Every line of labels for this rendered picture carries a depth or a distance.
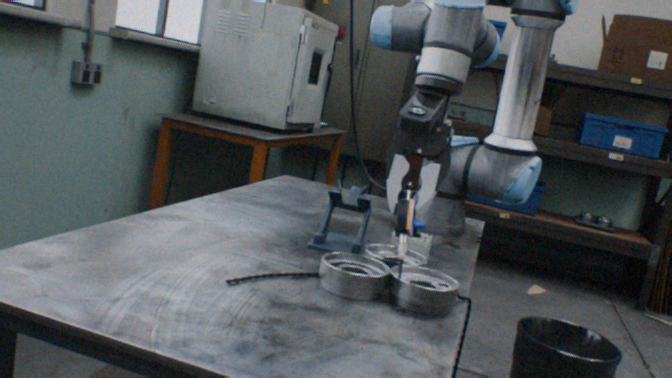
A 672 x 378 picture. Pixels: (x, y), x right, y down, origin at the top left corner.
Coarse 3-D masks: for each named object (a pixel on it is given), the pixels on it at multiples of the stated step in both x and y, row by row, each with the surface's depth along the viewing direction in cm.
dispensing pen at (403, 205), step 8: (408, 184) 93; (408, 192) 93; (400, 200) 91; (408, 200) 90; (400, 208) 90; (400, 216) 90; (400, 224) 89; (400, 232) 90; (400, 240) 90; (400, 248) 90; (400, 256) 89; (400, 264) 89; (400, 272) 89
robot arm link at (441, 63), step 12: (432, 48) 90; (420, 60) 93; (432, 60) 90; (444, 60) 89; (456, 60) 89; (468, 60) 91; (420, 72) 91; (432, 72) 90; (444, 72) 89; (456, 72) 90
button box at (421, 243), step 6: (414, 234) 114; (420, 234) 115; (426, 234) 118; (390, 240) 113; (396, 240) 113; (408, 240) 112; (414, 240) 112; (420, 240) 112; (426, 240) 113; (408, 246) 112; (414, 246) 112; (420, 246) 112; (426, 246) 111; (420, 252) 112; (426, 252) 112; (426, 258) 116
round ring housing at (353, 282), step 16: (336, 256) 95; (352, 256) 96; (368, 256) 96; (320, 272) 90; (336, 272) 87; (352, 272) 86; (368, 272) 92; (384, 272) 93; (336, 288) 87; (352, 288) 86; (368, 288) 87; (384, 288) 89
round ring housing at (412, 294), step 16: (416, 272) 96; (432, 272) 95; (400, 288) 87; (416, 288) 86; (432, 288) 86; (448, 288) 92; (400, 304) 88; (416, 304) 87; (432, 304) 86; (448, 304) 87
